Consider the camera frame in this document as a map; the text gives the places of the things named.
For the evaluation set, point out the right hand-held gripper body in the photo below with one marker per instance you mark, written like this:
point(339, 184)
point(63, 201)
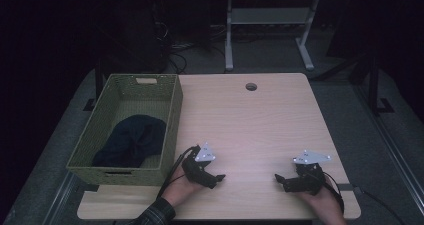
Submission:
point(306, 181)

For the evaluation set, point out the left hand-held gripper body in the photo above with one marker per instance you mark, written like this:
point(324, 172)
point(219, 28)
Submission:
point(196, 170)

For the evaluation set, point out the dark knit hat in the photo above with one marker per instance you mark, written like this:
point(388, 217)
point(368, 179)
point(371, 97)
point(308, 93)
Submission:
point(133, 141)

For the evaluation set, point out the green woven basket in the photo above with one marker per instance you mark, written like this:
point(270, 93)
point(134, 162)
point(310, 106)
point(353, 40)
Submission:
point(140, 101)

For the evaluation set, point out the person's left hand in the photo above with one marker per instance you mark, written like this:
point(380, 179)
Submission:
point(180, 190)

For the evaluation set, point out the person's right hand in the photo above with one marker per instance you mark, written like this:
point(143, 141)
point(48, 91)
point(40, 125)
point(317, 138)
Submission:
point(328, 205)

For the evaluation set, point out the grey tape strip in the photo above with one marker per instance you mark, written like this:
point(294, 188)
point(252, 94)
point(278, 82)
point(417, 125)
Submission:
point(348, 187)

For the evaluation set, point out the black stand leg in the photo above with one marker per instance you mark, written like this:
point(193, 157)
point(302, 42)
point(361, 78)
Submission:
point(98, 81)
point(375, 85)

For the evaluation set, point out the metal floor rail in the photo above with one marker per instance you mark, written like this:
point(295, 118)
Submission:
point(390, 138)
point(58, 198)

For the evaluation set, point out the white metal stand frame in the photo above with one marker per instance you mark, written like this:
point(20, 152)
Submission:
point(270, 15)

